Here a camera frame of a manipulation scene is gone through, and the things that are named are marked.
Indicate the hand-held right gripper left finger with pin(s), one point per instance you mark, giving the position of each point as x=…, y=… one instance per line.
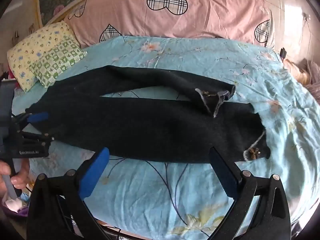
x=96, y=170

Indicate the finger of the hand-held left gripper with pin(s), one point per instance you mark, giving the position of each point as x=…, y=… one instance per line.
x=41, y=137
x=37, y=117

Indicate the yellow and green floral pillow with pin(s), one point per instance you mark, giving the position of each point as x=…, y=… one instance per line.
x=42, y=52

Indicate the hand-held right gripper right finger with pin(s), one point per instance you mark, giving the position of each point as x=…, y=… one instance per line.
x=223, y=172

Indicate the purple plastic basin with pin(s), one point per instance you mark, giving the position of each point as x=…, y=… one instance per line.
x=10, y=211

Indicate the beige pink cloth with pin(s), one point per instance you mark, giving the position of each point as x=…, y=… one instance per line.
x=306, y=75

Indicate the black pants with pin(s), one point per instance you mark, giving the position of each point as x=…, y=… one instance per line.
x=150, y=127

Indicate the blue floral bedsheet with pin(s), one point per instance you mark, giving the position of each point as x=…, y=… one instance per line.
x=190, y=185

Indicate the pink quilt with plaid hearts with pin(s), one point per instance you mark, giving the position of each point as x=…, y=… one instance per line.
x=162, y=12

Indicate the person's left hand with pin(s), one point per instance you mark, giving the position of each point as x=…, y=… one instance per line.
x=21, y=175

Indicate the cream bed headboard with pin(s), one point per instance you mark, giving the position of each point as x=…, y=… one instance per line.
x=72, y=7

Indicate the small black object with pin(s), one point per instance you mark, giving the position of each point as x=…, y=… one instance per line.
x=283, y=53

